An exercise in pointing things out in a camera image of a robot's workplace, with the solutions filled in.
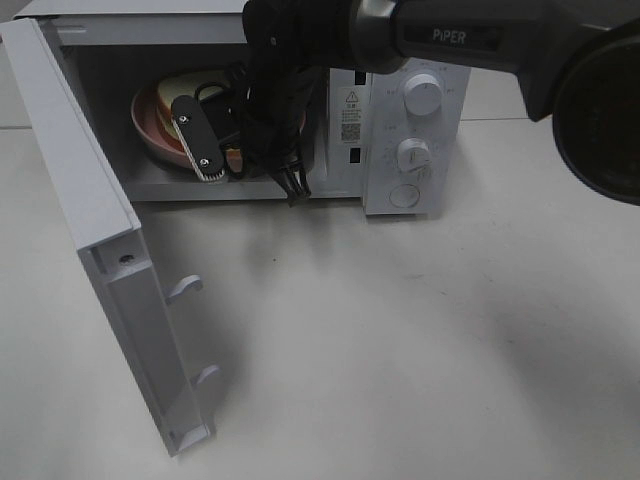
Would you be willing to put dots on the upper white power knob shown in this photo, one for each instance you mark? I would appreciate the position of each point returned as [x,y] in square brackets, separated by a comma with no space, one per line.
[422,94]

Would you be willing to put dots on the pink round plate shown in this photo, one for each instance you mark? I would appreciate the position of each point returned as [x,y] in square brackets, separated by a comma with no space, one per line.
[143,111]

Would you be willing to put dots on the round white door button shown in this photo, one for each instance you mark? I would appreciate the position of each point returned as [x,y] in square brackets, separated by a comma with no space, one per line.
[405,196]

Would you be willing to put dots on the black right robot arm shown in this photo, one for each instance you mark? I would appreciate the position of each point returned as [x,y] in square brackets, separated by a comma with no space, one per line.
[577,63]

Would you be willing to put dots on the white warning label sticker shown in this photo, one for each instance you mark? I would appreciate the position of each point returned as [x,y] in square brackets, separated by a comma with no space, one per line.
[350,114]

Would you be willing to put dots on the white bread sandwich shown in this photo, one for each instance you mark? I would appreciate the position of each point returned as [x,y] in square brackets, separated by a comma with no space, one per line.
[198,84]

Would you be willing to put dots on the white microwave door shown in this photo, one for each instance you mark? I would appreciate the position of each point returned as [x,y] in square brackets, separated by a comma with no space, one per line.
[108,237]

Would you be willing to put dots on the lower white timer knob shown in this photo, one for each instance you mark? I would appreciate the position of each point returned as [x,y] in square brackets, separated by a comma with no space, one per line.
[412,154]

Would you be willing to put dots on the white microwave oven body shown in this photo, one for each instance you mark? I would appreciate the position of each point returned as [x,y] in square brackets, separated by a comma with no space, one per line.
[86,71]

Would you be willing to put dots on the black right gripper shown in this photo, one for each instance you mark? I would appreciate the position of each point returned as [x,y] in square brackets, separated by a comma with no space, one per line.
[227,122]

